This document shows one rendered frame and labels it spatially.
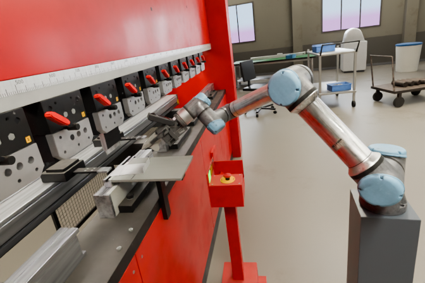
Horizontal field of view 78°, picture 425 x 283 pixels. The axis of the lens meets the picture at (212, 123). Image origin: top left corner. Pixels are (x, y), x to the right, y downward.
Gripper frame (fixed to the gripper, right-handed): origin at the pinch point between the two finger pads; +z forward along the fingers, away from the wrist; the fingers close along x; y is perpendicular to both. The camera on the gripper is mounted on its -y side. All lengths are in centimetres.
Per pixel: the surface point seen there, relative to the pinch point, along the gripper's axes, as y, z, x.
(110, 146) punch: -12.4, 6.3, -13.4
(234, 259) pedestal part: 83, 8, -4
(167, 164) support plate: 5.7, -4.3, -18.8
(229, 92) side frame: 74, -87, 166
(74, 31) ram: -48, -13, -21
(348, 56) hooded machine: 369, -527, 496
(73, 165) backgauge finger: -13.7, 24.6, -1.7
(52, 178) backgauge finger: -15.7, 32.1, -4.6
